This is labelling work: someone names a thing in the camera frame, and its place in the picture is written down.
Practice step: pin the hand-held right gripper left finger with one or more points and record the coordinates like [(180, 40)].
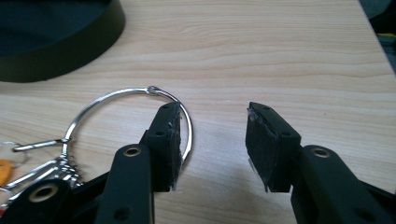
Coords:
[(162, 149)]

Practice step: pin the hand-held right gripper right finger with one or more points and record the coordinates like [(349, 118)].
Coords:
[(274, 155)]

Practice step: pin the bunch of silver keys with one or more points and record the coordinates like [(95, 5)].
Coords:
[(59, 169)]

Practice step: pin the thin silver key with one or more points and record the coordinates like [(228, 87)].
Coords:
[(37, 145)]

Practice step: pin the black round container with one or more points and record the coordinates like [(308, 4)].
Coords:
[(62, 37)]

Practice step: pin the orange key tag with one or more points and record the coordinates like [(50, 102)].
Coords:
[(4, 172)]

